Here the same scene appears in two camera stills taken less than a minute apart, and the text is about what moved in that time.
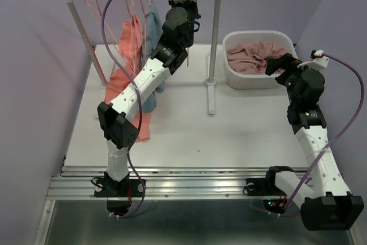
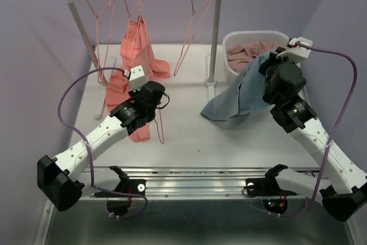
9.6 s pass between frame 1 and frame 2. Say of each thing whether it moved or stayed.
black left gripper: moved
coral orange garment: moved
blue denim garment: moved
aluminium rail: stayed
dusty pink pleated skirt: stayed
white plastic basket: stayed
